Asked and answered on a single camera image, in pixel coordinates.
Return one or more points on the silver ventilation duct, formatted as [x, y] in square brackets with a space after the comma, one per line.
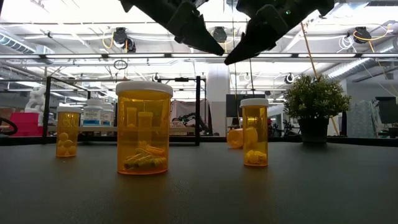
[357, 67]
[18, 45]

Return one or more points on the small amber pill bottle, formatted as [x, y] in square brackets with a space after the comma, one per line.
[255, 124]
[68, 137]

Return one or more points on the green potted plant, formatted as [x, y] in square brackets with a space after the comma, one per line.
[314, 99]

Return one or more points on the patterned grey cloth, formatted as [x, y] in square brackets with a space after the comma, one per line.
[363, 119]

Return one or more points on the black computer monitor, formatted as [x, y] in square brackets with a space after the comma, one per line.
[388, 109]
[233, 105]

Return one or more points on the black background robot arm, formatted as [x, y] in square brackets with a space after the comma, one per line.
[192, 119]

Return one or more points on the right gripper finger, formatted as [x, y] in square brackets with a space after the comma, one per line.
[261, 49]
[264, 28]

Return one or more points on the white foam figure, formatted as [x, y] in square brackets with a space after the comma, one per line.
[35, 99]

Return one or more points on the white medicine bottle blue label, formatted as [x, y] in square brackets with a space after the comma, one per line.
[108, 118]
[92, 116]

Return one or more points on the large amber pill bottle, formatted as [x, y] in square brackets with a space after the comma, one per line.
[143, 140]
[235, 138]

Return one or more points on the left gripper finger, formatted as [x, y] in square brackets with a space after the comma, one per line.
[189, 25]
[192, 46]

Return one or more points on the red storage bin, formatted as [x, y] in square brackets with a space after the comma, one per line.
[26, 124]

